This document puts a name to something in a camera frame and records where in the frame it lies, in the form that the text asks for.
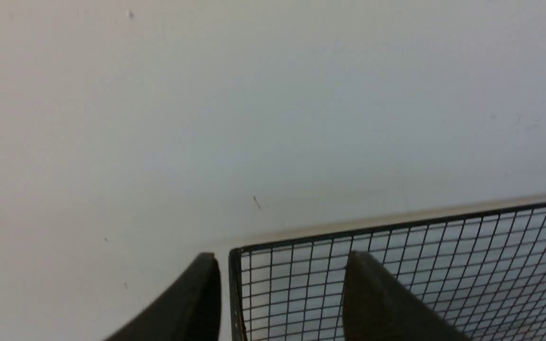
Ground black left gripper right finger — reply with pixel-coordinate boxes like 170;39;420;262
342;251;469;341

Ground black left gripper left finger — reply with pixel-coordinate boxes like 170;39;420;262
108;252;222;341

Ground black wire mesh shelf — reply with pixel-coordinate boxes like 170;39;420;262
229;202;546;341

